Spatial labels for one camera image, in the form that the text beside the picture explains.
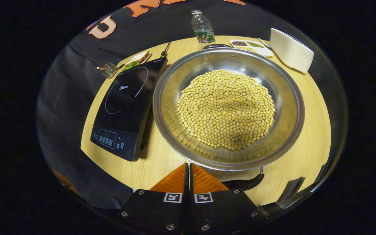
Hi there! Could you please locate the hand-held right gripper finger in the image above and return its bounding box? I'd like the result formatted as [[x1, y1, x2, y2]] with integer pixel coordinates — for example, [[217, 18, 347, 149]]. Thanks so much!
[[189, 163, 272, 235], [116, 163, 189, 235]]

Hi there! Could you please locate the pile of yellow soybeans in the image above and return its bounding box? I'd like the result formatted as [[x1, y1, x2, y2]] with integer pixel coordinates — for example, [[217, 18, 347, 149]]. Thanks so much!
[[177, 69, 276, 151]]

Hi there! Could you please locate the steel pot with black handles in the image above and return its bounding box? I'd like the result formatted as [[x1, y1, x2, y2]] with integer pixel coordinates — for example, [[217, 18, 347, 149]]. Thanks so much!
[[152, 43, 305, 191]]

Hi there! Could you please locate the black induction cooktop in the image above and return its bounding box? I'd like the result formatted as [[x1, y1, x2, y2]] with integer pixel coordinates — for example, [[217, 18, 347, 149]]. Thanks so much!
[[90, 56, 168, 162]]

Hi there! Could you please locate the sandwich with lettuce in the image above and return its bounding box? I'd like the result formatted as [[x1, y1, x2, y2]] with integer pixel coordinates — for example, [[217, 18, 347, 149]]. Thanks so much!
[[123, 51, 151, 71]]

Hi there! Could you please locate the white divided bean dish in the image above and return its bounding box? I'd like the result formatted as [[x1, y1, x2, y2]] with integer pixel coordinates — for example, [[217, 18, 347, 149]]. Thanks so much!
[[229, 39, 274, 57]]

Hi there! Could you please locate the clear plastic water bottle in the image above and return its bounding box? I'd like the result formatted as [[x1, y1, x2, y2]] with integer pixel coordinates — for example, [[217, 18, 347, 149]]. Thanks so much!
[[191, 9, 215, 44]]

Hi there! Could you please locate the white toaster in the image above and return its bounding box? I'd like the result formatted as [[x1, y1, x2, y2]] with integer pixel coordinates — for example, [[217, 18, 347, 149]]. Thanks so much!
[[269, 28, 315, 73]]

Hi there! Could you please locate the black cooktop power cable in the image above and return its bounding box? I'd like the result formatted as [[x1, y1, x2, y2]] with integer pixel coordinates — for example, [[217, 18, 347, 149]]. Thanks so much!
[[160, 41, 172, 58]]

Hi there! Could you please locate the wire metal holder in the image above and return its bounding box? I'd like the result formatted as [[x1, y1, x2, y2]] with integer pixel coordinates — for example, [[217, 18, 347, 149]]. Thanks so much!
[[97, 62, 119, 79]]

